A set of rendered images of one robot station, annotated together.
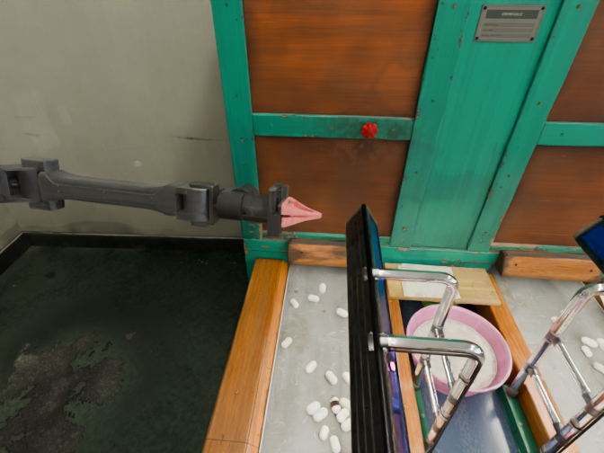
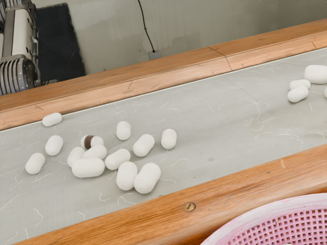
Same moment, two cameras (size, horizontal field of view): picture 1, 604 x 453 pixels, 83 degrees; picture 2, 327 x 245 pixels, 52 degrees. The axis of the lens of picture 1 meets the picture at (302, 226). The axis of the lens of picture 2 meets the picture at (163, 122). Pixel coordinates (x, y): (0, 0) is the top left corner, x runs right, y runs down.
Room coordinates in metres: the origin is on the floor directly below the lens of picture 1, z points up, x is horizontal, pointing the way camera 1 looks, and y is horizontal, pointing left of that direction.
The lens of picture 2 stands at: (0.00, -0.42, 0.96)
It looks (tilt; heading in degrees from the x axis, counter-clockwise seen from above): 27 degrees down; 73
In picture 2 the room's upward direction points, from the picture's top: 10 degrees counter-clockwise
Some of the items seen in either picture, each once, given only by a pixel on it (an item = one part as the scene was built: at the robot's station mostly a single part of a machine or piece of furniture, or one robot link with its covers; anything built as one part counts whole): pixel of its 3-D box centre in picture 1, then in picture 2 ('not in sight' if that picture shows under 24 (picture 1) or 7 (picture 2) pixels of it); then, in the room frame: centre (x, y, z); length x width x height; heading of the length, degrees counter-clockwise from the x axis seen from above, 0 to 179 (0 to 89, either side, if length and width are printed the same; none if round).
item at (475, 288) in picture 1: (439, 282); not in sight; (0.76, -0.44, 0.77); 0.33 x 0.15 x 0.01; 85
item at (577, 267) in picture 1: (549, 265); not in sight; (0.79, -0.78, 0.83); 0.30 x 0.06 x 0.07; 85
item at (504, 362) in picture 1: (452, 352); not in sight; (0.55, -0.42, 0.72); 0.27 x 0.27 x 0.10
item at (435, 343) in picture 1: (399, 372); not in sight; (0.39, -0.21, 0.90); 0.20 x 0.19 x 0.45; 175
